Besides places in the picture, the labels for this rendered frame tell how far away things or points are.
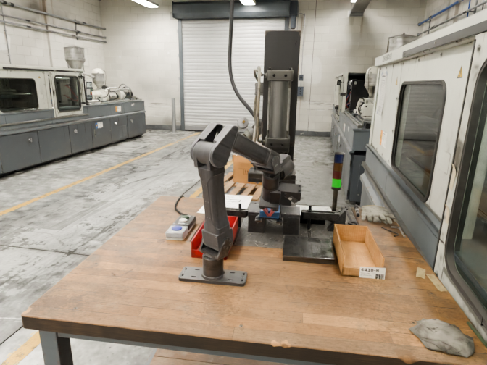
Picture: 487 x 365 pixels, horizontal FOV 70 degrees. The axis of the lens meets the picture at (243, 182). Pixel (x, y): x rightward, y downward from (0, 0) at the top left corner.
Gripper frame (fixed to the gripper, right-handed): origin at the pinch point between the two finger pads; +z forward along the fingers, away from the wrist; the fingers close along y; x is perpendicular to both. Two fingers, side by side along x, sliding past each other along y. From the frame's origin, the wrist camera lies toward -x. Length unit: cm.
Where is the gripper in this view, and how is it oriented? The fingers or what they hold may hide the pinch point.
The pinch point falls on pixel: (269, 214)
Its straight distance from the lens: 129.7
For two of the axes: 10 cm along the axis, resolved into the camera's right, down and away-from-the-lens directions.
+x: -9.9, -0.9, 1.2
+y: 1.5, -6.7, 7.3
